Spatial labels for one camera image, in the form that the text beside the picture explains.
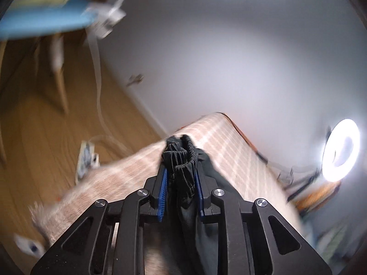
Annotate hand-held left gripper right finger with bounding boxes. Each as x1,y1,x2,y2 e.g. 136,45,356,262
195,175,331,275

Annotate small white device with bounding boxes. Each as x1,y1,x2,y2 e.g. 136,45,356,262
14,233,45,257

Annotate blue chair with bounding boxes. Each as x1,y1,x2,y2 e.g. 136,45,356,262
0,0,95,115

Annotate white power strip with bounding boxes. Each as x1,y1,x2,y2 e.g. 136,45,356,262
75,140,99,184

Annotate ring light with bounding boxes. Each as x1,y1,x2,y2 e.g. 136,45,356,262
321,118,361,182

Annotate white lamp cable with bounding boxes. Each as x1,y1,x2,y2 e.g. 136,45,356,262
87,34,132,157

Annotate black tripod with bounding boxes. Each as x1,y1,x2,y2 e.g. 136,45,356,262
287,172,319,201

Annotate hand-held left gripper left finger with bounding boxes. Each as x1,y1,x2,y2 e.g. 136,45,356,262
30,168,168,275

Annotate black pants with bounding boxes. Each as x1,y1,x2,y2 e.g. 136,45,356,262
161,134,244,275

